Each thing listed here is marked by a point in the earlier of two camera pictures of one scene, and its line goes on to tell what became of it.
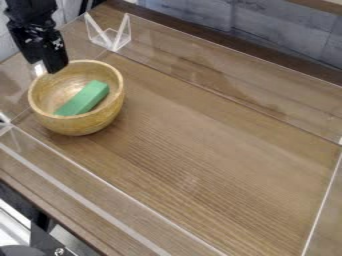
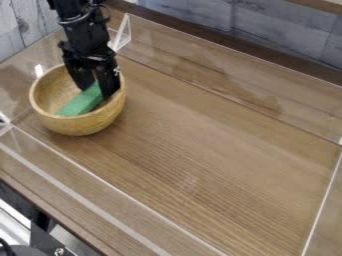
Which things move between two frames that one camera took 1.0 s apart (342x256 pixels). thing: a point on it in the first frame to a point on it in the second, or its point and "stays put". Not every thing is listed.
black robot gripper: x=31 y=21 to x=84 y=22
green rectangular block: x=84 y=99 stays put
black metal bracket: x=47 y=243 stays put
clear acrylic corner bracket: x=112 y=39 stays put
